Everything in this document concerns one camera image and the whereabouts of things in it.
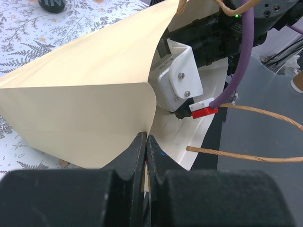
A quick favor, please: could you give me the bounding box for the brown paper bag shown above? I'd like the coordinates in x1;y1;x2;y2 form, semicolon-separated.
0;0;303;172

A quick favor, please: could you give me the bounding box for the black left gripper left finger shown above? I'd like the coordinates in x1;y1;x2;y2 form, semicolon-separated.
0;132;147;227

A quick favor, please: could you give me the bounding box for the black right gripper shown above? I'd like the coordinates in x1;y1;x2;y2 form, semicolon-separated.
157;0;268;69

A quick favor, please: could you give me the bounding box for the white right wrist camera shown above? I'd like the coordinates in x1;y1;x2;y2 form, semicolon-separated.
148;39;218;119

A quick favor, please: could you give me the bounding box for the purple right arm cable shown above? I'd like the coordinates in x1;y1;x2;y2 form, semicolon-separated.
209;0;303;110

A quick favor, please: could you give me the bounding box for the floral tablecloth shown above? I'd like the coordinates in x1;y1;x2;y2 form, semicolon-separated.
0;0;149;176

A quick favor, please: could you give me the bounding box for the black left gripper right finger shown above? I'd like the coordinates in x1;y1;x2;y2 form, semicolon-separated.
146;135;295;227

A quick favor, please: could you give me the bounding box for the stack of black cups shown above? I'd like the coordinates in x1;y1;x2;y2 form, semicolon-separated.
38;0;66;14

